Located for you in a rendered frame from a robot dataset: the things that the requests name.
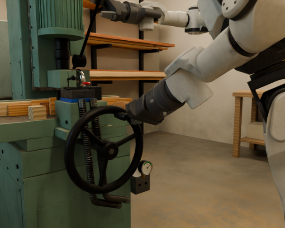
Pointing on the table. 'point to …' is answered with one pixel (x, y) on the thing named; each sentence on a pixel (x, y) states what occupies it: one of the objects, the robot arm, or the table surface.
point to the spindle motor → (60, 19)
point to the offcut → (37, 112)
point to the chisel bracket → (61, 78)
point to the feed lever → (80, 60)
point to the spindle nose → (62, 53)
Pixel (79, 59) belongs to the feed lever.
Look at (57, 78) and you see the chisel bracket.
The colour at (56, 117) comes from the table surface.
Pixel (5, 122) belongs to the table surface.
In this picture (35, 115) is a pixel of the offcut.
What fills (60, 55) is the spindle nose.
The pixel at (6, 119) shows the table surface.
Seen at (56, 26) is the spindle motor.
